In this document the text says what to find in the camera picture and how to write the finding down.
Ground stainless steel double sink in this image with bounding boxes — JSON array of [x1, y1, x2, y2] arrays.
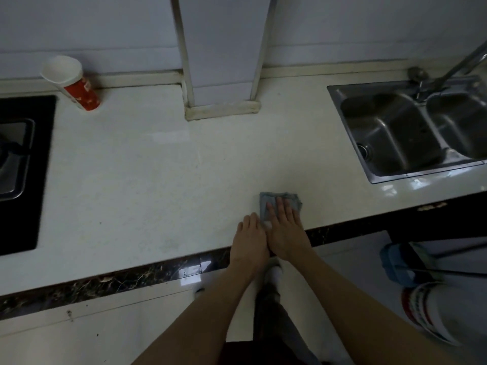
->
[[327, 75, 487, 185]]

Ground person's left hand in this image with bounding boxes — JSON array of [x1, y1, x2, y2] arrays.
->
[[229, 212, 271, 278]]

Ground white boxed pipe column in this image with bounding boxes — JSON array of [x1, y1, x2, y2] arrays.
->
[[170, 0, 278, 121]]

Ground person's dark trousers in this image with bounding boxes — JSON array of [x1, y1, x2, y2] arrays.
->
[[222, 284, 333, 365]]

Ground white bucket with red label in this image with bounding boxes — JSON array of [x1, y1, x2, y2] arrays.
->
[[401, 281, 487, 347]]

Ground grey-blue cleaning cloth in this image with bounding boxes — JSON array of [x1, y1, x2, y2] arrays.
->
[[259, 192, 304, 225]]

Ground person's left forearm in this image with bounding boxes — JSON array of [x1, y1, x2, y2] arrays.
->
[[130, 262, 268, 365]]

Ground blue flat mop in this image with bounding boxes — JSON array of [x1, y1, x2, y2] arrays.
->
[[379, 242, 487, 288]]

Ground red and white paper cup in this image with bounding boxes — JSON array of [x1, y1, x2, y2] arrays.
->
[[40, 55, 102, 112]]

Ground chrome sink faucet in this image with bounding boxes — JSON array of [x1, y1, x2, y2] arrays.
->
[[408, 42, 487, 102]]

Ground person's white shoe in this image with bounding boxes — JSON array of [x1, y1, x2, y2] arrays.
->
[[263, 261, 284, 298]]

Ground black gas stove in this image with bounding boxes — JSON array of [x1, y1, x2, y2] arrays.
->
[[0, 95, 57, 257]]

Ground person's right forearm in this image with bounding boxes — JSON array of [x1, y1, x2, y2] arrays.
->
[[288, 250, 464, 365]]

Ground person's right hand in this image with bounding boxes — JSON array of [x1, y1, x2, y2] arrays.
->
[[265, 197, 314, 263]]

